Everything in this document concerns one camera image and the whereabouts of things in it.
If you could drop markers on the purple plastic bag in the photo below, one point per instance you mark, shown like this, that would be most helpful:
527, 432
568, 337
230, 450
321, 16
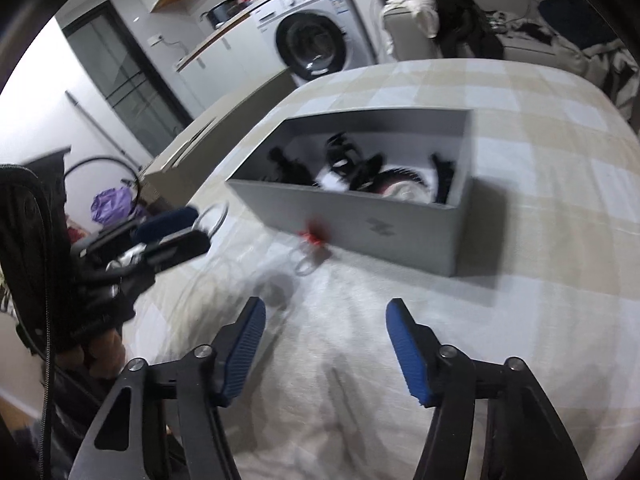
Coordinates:
112, 205

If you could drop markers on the grey and white garment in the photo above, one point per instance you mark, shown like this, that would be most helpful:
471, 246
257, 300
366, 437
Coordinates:
615, 70

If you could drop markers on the grey cardboard box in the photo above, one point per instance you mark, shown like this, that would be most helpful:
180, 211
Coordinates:
380, 230

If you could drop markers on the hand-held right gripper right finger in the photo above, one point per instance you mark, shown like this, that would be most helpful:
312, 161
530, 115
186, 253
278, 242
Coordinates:
407, 350

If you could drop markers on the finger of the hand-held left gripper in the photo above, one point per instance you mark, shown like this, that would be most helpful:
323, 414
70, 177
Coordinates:
167, 222
182, 250

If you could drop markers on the white washing machine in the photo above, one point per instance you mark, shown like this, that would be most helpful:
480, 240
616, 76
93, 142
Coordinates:
320, 25

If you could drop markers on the beige chair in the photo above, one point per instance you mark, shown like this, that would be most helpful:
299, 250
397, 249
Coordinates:
210, 140

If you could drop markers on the long black hair claw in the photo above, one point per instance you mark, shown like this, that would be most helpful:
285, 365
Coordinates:
290, 167

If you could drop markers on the clear round pin badge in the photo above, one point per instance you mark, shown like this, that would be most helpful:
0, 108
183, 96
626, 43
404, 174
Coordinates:
220, 212

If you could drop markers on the small black hair clip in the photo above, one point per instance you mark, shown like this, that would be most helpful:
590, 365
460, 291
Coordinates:
445, 180

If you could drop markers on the black garment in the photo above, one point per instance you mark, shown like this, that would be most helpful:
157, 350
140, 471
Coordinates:
467, 25

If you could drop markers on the white counter cabinet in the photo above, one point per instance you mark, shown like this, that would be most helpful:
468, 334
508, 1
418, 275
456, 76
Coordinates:
225, 65

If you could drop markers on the black cooking pot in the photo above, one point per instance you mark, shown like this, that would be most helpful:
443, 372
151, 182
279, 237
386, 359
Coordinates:
220, 12

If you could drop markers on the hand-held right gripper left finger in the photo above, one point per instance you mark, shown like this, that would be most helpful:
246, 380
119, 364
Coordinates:
245, 350

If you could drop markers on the beige sofa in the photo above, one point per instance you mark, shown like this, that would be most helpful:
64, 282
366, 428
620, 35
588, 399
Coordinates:
530, 52

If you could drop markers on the person's left hand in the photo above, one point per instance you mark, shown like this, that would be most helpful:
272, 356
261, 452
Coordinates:
102, 355

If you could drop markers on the dark glass door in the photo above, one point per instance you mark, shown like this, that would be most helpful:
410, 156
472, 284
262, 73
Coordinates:
125, 80

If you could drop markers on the pile of dark clothes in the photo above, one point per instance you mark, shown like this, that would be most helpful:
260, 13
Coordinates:
585, 15

